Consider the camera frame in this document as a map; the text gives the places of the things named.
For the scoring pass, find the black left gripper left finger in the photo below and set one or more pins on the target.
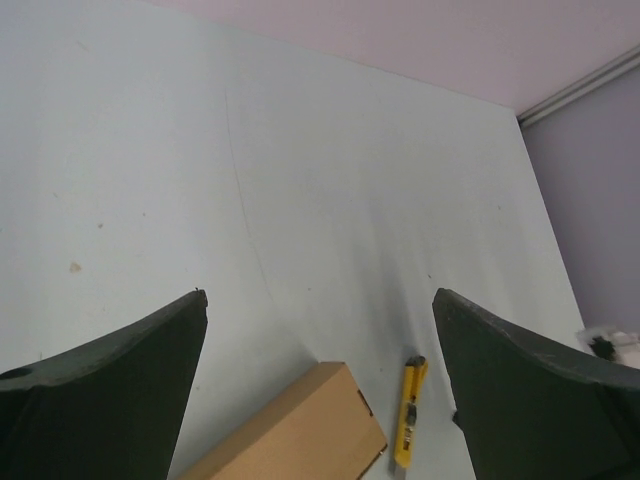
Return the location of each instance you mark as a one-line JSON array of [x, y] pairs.
[[111, 408]]

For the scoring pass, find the aluminium frame post right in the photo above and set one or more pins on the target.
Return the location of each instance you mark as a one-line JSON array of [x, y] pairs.
[[600, 77]]

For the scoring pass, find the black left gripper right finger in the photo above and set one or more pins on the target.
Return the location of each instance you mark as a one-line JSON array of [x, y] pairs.
[[532, 408]]

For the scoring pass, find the yellow utility knife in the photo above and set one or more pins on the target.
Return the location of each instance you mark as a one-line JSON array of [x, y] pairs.
[[415, 370]]

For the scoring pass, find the brown cardboard express box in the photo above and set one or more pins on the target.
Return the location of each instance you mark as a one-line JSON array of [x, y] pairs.
[[319, 427]]

